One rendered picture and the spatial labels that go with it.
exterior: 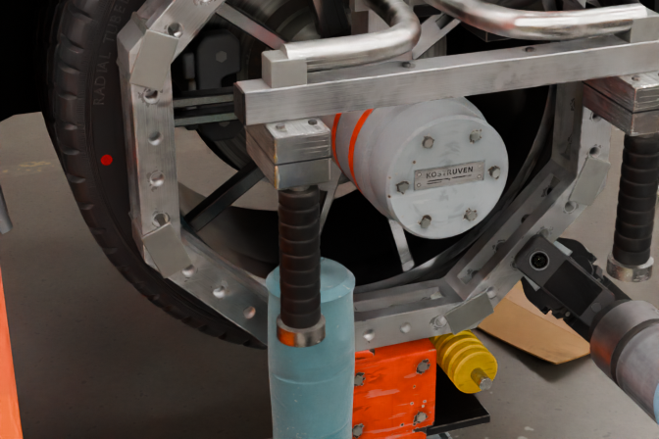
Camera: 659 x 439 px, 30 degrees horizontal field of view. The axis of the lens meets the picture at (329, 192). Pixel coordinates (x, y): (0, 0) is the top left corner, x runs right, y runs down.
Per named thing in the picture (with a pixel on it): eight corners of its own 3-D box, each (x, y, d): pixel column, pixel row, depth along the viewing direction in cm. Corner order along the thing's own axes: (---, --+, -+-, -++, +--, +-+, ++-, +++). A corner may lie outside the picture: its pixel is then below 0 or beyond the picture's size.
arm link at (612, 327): (593, 366, 129) (657, 298, 128) (570, 343, 133) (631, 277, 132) (639, 405, 133) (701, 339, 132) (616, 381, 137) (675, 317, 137)
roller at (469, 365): (409, 287, 173) (410, 250, 170) (506, 400, 147) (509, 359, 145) (371, 294, 171) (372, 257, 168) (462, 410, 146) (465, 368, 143)
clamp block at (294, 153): (298, 145, 111) (297, 90, 109) (332, 183, 104) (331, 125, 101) (244, 153, 110) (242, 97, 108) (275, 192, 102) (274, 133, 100)
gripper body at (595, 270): (570, 327, 148) (624, 380, 137) (528, 292, 143) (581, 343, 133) (613, 280, 147) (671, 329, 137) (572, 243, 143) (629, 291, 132)
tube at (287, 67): (381, 8, 124) (382, -99, 119) (464, 67, 107) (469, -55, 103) (211, 25, 118) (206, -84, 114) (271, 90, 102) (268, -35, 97)
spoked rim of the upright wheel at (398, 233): (545, -24, 165) (251, -255, 140) (641, 24, 145) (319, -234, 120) (332, 277, 172) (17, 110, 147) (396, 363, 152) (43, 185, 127)
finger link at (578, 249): (544, 264, 148) (581, 297, 141) (535, 256, 147) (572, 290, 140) (571, 235, 148) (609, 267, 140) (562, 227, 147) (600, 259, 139)
